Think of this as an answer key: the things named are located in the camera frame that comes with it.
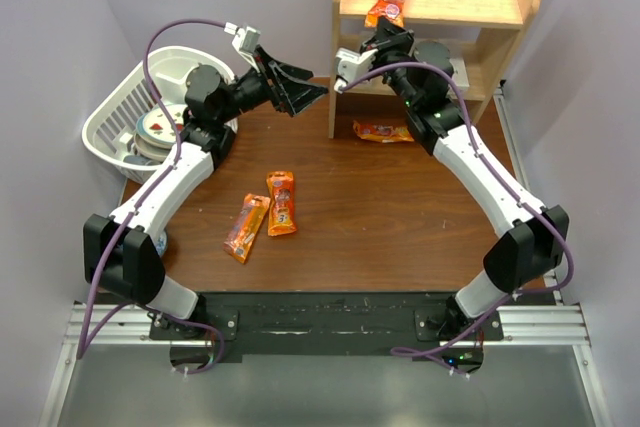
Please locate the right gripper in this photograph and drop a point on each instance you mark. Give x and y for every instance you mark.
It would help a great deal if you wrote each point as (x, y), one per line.
(389, 37)

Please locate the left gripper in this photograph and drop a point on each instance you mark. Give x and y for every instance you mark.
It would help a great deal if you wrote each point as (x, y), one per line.
(292, 96)

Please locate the white razor box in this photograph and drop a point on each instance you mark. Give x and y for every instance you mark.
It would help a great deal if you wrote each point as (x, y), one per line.
(460, 74)

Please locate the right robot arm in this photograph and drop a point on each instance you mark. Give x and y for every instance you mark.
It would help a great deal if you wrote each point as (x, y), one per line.
(531, 237)

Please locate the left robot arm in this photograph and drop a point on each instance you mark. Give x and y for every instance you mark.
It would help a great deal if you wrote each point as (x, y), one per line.
(119, 250)

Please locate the orange razor pack under shelf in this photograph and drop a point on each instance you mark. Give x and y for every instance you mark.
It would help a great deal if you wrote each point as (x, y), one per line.
(381, 133)

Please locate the wooden shelf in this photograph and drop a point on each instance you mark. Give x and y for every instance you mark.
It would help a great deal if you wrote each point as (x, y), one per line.
(487, 33)

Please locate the painted fruit plate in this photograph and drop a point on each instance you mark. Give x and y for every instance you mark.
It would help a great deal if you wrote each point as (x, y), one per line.
(157, 129)

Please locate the stacked plates underneath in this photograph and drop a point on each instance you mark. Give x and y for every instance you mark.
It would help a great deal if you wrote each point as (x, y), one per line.
(145, 154)

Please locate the white plastic basket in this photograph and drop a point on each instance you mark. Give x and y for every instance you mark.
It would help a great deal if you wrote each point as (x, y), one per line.
(109, 131)

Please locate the blue patterned bowl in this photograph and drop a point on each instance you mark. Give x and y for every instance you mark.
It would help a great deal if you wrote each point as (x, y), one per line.
(161, 243)

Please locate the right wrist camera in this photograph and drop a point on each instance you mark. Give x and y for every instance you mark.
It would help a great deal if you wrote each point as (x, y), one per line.
(351, 68)

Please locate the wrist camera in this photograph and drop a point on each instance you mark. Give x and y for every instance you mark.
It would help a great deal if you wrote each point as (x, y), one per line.
(245, 39)
(351, 68)

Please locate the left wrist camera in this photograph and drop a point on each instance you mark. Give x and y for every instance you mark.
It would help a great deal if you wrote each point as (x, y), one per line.
(245, 39)

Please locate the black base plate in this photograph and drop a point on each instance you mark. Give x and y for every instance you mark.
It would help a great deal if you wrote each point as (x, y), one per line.
(322, 323)

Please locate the aluminium rail frame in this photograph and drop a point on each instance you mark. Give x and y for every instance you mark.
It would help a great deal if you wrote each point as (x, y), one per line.
(369, 218)

